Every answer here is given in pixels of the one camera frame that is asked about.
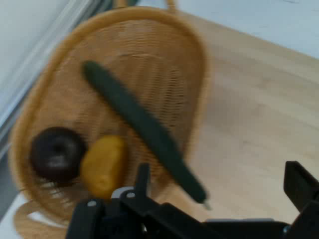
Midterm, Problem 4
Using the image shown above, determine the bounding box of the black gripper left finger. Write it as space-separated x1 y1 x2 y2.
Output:
66 163 205 239

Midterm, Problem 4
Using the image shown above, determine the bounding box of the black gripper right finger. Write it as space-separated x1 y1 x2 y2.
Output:
283 160 319 239

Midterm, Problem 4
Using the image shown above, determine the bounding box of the dark green cucumber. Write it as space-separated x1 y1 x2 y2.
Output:
81 60 212 211

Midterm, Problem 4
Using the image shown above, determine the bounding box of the orange fruit in basket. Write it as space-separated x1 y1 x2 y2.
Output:
79 135 128 200

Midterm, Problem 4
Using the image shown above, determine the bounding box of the wooden cutting board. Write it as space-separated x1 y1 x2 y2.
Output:
154 9 319 225

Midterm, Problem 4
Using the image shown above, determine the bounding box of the dark purple round fruit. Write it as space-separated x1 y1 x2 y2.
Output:
29 126 88 186

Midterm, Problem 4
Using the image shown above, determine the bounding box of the woven wicker basket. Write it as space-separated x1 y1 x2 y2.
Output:
8 0 212 239

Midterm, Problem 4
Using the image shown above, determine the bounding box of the aluminium window rail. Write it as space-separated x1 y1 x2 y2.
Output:
0 0 113 160

